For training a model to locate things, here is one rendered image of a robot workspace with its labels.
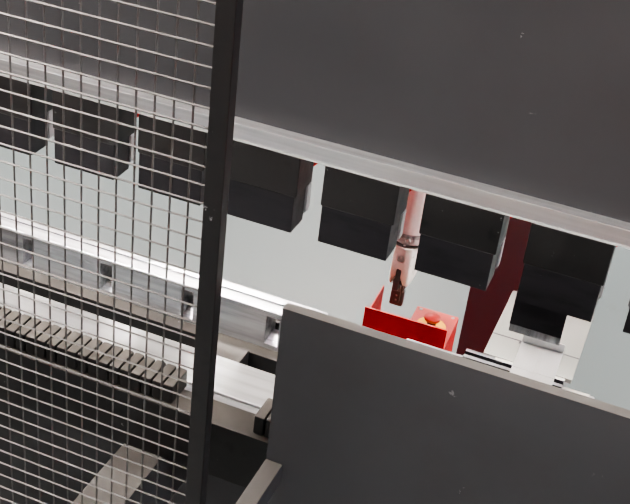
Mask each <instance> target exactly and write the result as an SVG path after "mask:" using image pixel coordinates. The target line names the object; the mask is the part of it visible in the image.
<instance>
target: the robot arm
mask: <svg viewBox="0 0 630 504"><path fill-rule="evenodd" d="M425 195H426V193H423V192H419V191H416V190H412V191H410V192H409V195H408V201H407V207H406V209H407V210H406V216H405V222H404V228H403V233H402V236H401V237H400V239H399V240H397V242H396V247H395V249H394V254H393V258H392V263H391V268H390V274H389V281H390V282H392V280H393V285H392V290H391V295H390V300H389V303H390V304H394V305H397V306H402V304H403V302H404V297H405V292H406V290H405V289H406V287H407V286H408V285H409V284H410V283H411V281H412V280H413V278H414V276H415V275H416V272H417V270H414V268H415V262H416V257H417V251H418V245H419V240H420V233H419V229H420V223H421V218H422V212H423V207H424V201H425Z"/></svg>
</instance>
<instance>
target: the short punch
mask: <svg viewBox="0 0 630 504"><path fill-rule="evenodd" d="M566 319H567V315H565V314H561V313H558V312H555V311H551V310H548V309H544V308H541V307H538V306H534V305H531V304H528V303H524V302H521V301H518V300H516V298H515V302H514V306H513V311H512V315H511V319H510V325H509V331H512V332H516V333H519V334H522V335H525V336H529V337H532V338H535V339H538V340H542V341H545V342H548V343H552V344H555V345H558V346H559V344H560V340H561V337H562V334H563V330H564V326H565V323H566Z"/></svg>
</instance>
